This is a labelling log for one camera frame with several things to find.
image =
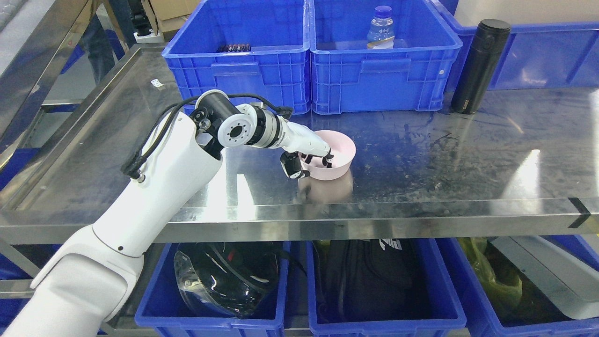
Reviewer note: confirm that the left blue crate on table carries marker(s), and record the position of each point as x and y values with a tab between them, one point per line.
277	68

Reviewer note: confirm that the pink bowl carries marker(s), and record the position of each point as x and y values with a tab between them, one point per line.
343	150

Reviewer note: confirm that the steel cart table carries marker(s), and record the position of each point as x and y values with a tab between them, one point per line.
527	163

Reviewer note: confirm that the yellow green plastic bag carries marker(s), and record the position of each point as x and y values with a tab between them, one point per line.
498	277

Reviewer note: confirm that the black thermos flask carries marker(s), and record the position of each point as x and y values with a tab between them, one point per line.
483	56

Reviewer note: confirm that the lower blue bin with bag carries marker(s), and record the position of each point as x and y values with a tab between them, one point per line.
447	313

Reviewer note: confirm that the dark batteries pack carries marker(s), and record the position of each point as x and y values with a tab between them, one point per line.
233	48

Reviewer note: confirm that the lower right blue bin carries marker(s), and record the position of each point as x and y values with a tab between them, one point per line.
482	320

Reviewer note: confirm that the right blue crate on table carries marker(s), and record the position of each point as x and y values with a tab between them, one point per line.
553	43

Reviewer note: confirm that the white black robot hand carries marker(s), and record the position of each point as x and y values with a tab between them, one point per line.
298	142

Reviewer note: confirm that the black bag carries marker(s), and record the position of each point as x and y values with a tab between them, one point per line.
369	280

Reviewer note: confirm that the clear water bottle blue cap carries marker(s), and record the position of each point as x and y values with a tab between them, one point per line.
381	35

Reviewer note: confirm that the blue crate on table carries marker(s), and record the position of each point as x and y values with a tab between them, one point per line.
277	68
349	77
553	43

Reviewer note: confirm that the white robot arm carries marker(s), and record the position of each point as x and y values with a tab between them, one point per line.
92	276

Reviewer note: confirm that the middle blue crate on table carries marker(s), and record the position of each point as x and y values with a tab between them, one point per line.
349	77

